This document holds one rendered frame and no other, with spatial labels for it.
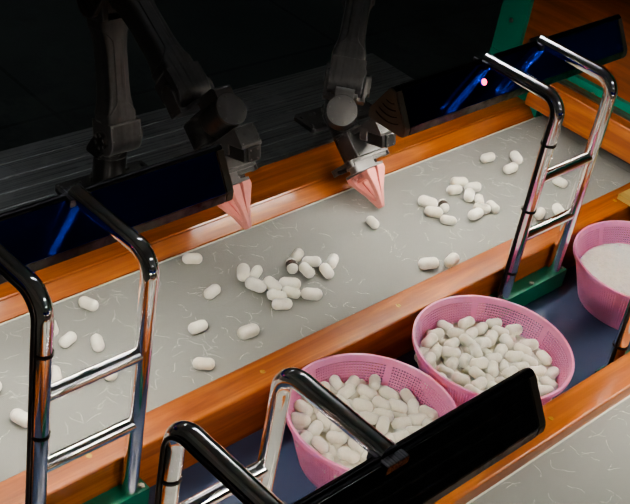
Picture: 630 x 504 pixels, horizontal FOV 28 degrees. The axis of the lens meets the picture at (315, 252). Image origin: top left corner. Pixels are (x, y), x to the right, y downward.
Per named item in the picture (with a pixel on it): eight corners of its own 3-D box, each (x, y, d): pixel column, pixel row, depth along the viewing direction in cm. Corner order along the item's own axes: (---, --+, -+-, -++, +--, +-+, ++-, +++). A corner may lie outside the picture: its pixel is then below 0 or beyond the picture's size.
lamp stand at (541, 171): (418, 267, 234) (471, 51, 208) (486, 235, 246) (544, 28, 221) (495, 321, 224) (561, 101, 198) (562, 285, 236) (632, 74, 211)
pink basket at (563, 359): (376, 402, 201) (387, 357, 196) (434, 318, 222) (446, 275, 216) (532, 470, 194) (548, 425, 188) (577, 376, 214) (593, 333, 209)
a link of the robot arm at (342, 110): (364, 130, 225) (376, 65, 226) (317, 121, 225) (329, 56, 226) (360, 139, 237) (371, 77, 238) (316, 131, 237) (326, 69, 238)
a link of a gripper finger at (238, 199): (280, 214, 212) (256, 163, 212) (248, 226, 207) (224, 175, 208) (259, 226, 217) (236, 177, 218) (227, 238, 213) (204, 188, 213)
